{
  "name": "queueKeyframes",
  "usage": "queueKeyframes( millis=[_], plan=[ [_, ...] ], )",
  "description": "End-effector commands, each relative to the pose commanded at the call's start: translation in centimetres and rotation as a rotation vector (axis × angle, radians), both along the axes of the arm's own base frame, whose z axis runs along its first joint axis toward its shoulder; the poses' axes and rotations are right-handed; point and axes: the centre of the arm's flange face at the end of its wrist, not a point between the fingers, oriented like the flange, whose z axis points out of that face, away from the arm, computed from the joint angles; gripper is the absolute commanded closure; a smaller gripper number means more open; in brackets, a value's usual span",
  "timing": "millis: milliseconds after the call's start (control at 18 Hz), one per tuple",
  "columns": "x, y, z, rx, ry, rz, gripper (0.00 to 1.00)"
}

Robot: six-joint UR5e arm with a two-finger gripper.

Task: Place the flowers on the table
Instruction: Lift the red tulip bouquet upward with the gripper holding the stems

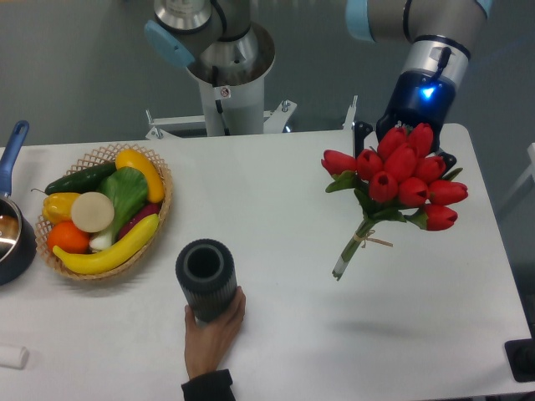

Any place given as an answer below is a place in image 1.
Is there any dark grey ribbed vase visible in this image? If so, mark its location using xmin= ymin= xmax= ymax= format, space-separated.
xmin=176 ymin=239 xmax=237 ymax=323

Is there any green lettuce leaf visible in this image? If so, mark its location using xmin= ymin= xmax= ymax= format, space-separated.
xmin=97 ymin=167 xmax=148 ymax=240

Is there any blue handled saucepan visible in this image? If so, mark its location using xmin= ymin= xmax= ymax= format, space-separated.
xmin=1 ymin=120 xmax=36 ymax=285

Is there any orange fruit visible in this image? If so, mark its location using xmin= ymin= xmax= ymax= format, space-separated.
xmin=47 ymin=221 xmax=90 ymax=254

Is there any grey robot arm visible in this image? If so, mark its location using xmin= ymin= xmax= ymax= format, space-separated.
xmin=144 ymin=1 xmax=492 ymax=150

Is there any green cucumber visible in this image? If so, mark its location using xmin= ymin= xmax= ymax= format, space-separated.
xmin=32 ymin=163 xmax=116 ymax=195

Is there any white cylinder object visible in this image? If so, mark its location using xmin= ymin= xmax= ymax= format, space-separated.
xmin=0 ymin=344 xmax=29 ymax=370

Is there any yellow banana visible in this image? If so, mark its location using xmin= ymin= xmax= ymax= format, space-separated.
xmin=53 ymin=214 xmax=160 ymax=275

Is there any black sleeved forearm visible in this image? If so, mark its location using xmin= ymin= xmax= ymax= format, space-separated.
xmin=181 ymin=369 xmax=236 ymax=401

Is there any yellow bell pepper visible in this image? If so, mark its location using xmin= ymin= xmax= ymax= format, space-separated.
xmin=42 ymin=192 xmax=80 ymax=225

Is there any bare human hand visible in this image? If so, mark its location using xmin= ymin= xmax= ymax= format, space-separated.
xmin=184 ymin=287 xmax=247 ymax=380

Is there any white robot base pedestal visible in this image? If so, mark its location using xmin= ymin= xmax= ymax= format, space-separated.
xmin=145 ymin=21 xmax=297 ymax=136

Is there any white onion bulb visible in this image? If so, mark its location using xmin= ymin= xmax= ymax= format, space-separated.
xmin=89 ymin=226 xmax=114 ymax=253

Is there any beige round disc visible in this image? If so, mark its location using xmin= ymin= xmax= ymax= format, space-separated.
xmin=70 ymin=192 xmax=115 ymax=233

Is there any black device at edge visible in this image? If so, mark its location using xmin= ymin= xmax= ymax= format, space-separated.
xmin=504 ymin=338 xmax=535 ymax=383

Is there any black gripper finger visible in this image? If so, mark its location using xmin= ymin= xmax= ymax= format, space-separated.
xmin=436 ymin=151 xmax=456 ymax=178
xmin=353 ymin=121 xmax=373 ymax=158

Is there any woven wicker basket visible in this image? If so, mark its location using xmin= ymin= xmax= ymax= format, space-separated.
xmin=34 ymin=143 xmax=173 ymax=281

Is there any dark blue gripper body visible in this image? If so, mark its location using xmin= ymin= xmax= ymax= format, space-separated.
xmin=375 ymin=71 xmax=456 ymax=152

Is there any purple eggplant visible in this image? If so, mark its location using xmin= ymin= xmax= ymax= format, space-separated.
xmin=117 ymin=203 xmax=161 ymax=240

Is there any yellow squash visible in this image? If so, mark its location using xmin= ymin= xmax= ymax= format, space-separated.
xmin=115 ymin=149 xmax=165 ymax=203

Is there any red tulip bouquet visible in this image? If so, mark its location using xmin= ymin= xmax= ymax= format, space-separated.
xmin=321 ymin=123 xmax=468 ymax=280

